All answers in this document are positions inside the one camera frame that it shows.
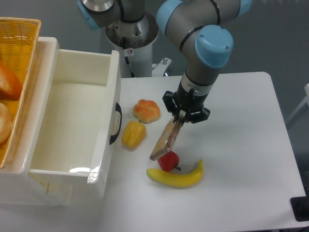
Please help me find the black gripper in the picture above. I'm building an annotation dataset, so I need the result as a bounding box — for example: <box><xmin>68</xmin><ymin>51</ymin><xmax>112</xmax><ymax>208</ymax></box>
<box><xmin>162</xmin><ymin>78</ymin><xmax>211</xmax><ymax>126</ymax></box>

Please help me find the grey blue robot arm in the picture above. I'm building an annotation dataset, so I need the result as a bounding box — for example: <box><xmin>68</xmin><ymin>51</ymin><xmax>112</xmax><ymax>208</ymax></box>
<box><xmin>77</xmin><ymin>0</ymin><xmax>252</xmax><ymax>123</ymax></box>

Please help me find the open upper white drawer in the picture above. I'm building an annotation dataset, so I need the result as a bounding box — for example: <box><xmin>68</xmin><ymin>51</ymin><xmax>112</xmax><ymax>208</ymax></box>
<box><xmin>29</xmin><ymin>49</ymin><xmax>122</xmax><ymax>198</ymax></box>

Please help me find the white drawer cabinet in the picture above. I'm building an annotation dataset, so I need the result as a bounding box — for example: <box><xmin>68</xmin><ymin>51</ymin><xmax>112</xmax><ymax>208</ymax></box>
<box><xmin>0</xmin><ymin>37</ymin><xmax>72</xmax><ymax>206</ymax></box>

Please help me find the flower shaped bread bun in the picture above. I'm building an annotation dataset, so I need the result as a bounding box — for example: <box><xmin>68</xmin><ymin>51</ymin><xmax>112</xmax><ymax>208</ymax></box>
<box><xmin>132</xmin><ymin>99</ymin><xmax>161</xmax><ymax>124</ymax></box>

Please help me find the red bell pepper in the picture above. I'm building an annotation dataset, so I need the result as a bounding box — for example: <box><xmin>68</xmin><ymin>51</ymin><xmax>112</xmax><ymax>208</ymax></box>
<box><xmin>157</xmin><ymin>151</ymin><xmax>181</xmax><ymax>172</ymax></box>

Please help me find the yellow bell pepper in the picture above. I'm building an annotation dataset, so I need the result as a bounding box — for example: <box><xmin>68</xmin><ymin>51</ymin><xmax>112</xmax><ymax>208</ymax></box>
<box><xmin>122</xmin><ymin>120</ymin><xmax>147</xmax><ymax>149</ymax></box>

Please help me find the yellow banana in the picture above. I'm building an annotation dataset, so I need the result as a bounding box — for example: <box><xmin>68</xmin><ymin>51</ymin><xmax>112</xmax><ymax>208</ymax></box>
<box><xmin>146</xmin><ymin>159</ymin><xmax>204</xmax><ymax>188</ymax></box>

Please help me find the black clamp at table edge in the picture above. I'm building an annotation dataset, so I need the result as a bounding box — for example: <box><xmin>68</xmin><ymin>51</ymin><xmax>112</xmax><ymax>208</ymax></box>
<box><xmin>290</xmin><ymin>196</ymin><xmax>309</xmax><ymax>222</ymax></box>

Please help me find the orange bread loaf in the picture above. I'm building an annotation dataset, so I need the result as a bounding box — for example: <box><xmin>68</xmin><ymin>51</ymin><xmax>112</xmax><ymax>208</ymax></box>
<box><xmin>0</xmin><ymin>61</ymin><xmax>23</xmax><ymax>100</ymax></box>

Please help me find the round pale bread roll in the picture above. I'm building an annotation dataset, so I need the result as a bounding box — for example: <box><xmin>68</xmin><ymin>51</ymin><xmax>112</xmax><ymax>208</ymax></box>
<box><xmin>0</xmin><ymin>103</ymin><xmax>13</xmax><ymax>143</ymax></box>

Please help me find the yellow wicker basket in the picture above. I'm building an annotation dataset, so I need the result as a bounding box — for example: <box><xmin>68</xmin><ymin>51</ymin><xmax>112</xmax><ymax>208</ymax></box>
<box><xmin>0</xmin><ymin>17</ymin><xmax>41</xmax><ymax>168</ymax></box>

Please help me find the black cable on pedestal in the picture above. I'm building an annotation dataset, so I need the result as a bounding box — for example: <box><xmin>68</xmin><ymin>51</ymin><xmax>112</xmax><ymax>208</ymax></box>
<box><xmin>124</xmin><ymin>55</ymin><xmax>135</xmax><ymax>78</ymax></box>

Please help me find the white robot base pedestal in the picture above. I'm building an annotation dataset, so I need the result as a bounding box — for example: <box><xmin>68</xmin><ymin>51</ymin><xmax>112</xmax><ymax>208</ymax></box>
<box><xmin>105</xmin><ymin>13</ymin><xmax>159</xmax><ymax>78</ymax></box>

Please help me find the white frame at right edge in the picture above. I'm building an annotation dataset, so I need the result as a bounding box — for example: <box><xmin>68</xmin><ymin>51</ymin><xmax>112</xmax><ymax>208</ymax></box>
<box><xmin>286</xmin><ymin>84</ymin><xmax>309</xmax><ymax>128</ymax></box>

